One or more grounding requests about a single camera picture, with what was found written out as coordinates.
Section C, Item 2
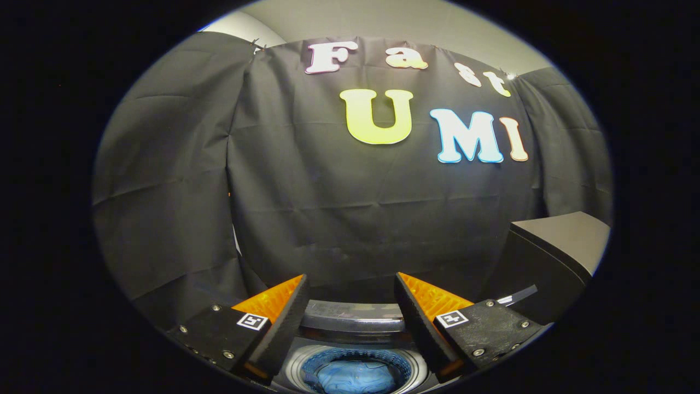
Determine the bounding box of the dark washing machine lid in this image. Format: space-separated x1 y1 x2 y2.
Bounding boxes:
301 300 410 335

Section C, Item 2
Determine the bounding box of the grey washing machine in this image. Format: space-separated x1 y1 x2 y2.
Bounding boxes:
271 328 438 394

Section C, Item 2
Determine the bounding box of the black backdrop cloth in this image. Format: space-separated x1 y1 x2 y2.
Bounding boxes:
92 32 613 329

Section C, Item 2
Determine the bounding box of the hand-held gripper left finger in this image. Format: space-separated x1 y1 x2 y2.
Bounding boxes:
167 274 310 384

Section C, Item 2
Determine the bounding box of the beige cabinet with dark top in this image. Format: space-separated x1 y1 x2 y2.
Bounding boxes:
481 212 611 327

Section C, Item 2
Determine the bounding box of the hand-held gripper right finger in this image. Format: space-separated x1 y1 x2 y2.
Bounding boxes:
394 272 545 381

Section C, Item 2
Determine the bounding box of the light blue polo shirt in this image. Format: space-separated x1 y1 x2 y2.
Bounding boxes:
316 358 397 394

